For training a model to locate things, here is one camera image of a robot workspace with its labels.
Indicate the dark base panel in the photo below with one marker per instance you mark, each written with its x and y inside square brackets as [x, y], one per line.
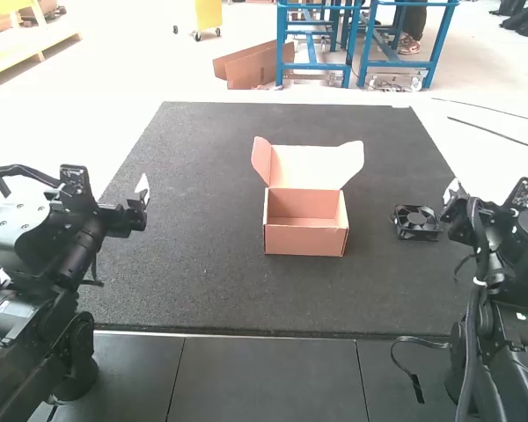
[268, 382]

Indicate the blue frame workbench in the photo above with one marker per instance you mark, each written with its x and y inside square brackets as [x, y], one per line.
[440, 39]
[312, 33]

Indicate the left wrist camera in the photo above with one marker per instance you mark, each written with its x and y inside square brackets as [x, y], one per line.
[75, 180]

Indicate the black mat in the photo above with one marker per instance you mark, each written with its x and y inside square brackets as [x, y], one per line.
[202, 285]

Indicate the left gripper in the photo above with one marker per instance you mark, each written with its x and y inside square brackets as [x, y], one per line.
[123, 222]

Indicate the person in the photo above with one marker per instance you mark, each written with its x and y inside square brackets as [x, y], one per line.
[413, 22]

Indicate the wooden pallet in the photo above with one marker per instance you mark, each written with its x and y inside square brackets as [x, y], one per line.
[22, 48]

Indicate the black square fan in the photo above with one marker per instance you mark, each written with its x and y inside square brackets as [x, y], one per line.
[415, 220]

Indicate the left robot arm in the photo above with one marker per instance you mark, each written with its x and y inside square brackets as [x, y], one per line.
[26, 246]

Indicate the black bags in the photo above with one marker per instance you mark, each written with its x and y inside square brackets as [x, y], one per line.
[525, 19]

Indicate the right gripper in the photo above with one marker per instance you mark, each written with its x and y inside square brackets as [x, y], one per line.
[462, 222]

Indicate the yellow wheeled cart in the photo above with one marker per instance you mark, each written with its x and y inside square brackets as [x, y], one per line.
[207, 15]

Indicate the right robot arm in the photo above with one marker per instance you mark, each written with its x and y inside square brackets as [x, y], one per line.
[523, 246]

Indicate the cardboard box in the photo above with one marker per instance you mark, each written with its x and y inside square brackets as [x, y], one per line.
[305, 242]

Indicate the flat cardboard sheet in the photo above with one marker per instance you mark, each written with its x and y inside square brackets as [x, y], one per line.
[251, 66]

